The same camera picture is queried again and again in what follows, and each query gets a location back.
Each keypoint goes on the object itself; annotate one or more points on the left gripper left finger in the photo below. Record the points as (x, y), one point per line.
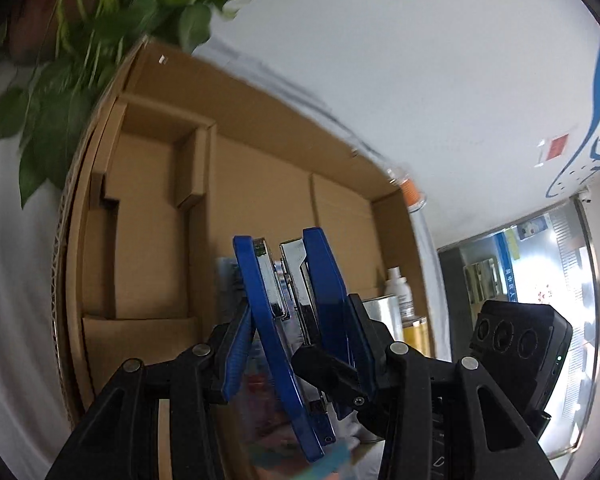
(155, 421)

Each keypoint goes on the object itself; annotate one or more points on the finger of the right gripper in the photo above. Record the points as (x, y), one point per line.
(346, 385)

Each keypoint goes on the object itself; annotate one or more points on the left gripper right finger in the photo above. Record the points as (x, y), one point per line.
(440, 420)

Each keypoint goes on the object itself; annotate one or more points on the blue stapler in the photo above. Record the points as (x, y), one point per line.
(298, 300)

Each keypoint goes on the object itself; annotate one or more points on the silver metal can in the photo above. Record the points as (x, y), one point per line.
(386, 310)

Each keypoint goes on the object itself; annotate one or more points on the yellow labelled dark jar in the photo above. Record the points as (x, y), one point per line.
(416, 334)

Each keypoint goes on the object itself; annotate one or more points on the colourful printed flat box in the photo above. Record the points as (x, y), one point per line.
(262, 417)

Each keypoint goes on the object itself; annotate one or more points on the pastel rubik's cube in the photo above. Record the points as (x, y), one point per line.
(290, 463)

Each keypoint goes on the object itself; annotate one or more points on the white spray bottle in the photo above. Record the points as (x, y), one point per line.
(397, 286)

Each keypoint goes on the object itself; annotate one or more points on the white tablecloth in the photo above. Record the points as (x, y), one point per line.
(33, 420)

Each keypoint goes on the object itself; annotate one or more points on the orange capped clear container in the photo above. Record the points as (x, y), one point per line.
(414, 198)

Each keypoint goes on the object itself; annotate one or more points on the glass door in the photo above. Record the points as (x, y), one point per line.
(524, 302)

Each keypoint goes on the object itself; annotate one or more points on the brown cardboard box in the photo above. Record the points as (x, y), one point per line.
(177, 159)

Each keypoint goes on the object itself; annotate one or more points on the green potted plant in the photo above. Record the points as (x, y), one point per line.
(81, 45)

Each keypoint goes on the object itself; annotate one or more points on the black camera box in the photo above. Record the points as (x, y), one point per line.
(523, 347)

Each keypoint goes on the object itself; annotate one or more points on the red wall sign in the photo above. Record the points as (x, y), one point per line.
(551, 148)

